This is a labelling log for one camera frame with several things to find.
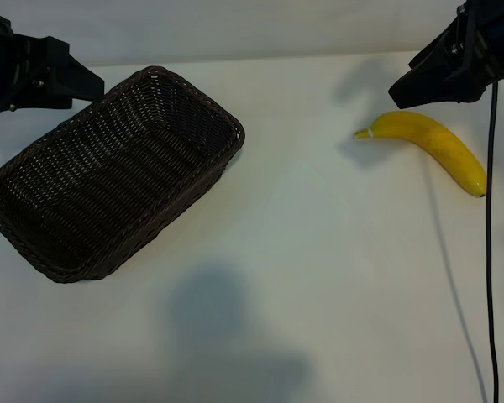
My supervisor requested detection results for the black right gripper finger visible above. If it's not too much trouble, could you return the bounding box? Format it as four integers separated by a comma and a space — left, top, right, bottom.
387, 51, 488, 111
408, 18, 471, 71

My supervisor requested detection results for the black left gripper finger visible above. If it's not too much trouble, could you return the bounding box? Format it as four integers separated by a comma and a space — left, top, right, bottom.
8, 68, 76, 112
26, 35, 107, 101

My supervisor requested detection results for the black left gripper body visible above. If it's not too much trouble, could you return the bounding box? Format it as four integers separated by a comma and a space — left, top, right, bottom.
0, 12, 31, 113

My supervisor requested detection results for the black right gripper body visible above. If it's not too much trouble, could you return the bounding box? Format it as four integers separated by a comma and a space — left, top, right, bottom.
456, 0, 504, 85

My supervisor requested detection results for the yellow banana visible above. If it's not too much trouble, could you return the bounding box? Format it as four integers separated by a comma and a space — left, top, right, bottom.
352, 110, 488, 199

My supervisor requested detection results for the dark brown woven basket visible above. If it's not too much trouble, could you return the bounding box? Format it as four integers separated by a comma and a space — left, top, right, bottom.
0, 65, 247, 285

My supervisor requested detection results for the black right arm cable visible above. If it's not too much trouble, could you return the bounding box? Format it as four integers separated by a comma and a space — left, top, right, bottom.
484, 78, 500, 403

